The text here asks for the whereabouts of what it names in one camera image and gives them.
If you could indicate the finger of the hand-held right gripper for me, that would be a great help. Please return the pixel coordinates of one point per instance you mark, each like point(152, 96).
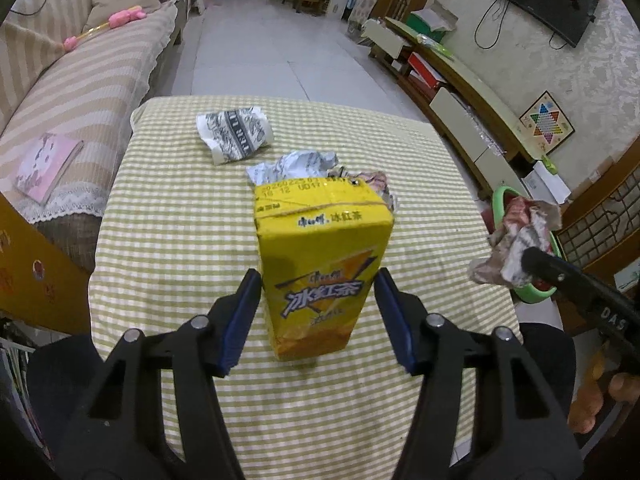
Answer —
point(555, 270)

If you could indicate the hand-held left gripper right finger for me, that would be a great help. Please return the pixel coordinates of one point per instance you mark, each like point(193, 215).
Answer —
point(395, 325)

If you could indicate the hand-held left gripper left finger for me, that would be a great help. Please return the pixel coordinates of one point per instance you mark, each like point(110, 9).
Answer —
point(240, 325)

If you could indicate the red bin with green rim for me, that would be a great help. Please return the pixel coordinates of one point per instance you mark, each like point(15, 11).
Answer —
point(537, 294)

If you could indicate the reddish wrapper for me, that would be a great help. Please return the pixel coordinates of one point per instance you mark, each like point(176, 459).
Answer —
point(515, 230)

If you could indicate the yellow tea carton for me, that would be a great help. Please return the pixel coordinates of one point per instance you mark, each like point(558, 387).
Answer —
point(320, 260)

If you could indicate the black white patterned paper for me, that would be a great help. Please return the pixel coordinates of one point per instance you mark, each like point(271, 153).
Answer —
point(235, 132)

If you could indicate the person's right hand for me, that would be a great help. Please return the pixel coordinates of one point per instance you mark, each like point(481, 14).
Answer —
point(585, 405)

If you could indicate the wooden lattice door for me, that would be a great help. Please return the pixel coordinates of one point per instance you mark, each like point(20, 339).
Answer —
point(600, 210)

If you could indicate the white cardboard box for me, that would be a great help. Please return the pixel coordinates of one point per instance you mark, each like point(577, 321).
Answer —
point(547, 182)

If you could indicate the small green packet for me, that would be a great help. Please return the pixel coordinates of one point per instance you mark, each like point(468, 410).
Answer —
point(550, 164)

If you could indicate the crumpled pinkish printed paper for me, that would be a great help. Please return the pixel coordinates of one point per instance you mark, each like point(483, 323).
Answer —
point(375, 182)

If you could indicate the star pattern board game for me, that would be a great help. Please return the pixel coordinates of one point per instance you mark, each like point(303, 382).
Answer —
point(545, 122)

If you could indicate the person's black trousers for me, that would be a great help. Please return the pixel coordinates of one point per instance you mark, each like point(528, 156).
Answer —
point(55, 375)

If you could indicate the wooden TV cabinet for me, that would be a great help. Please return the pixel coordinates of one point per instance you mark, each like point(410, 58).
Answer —
point(470, 75)

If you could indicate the yellow wooden cabinet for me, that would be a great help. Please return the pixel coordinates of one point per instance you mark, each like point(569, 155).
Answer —
point(30, 280)

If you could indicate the red box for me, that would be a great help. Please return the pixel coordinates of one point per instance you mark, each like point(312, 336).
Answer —
point(425, 67)

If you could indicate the pink booklet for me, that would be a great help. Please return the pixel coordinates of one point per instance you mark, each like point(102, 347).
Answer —
point(47, 165)

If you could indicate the green plastic packet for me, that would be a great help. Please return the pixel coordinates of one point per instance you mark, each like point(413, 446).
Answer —
point(435, 47)

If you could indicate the green cardboard box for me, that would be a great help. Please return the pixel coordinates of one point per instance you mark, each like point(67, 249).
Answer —
point(425, 22)

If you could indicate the striped beige sofa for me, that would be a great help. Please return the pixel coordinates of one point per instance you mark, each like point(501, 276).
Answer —
point(85, 85)

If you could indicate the patterned white board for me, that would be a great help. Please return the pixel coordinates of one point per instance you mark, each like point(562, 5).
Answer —
point(365, 10)

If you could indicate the pink toy wand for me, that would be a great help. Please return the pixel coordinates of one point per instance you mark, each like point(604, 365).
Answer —
point(125, 16)

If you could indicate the wooden chair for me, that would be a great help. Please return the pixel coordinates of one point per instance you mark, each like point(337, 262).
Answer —
point(310, 2)

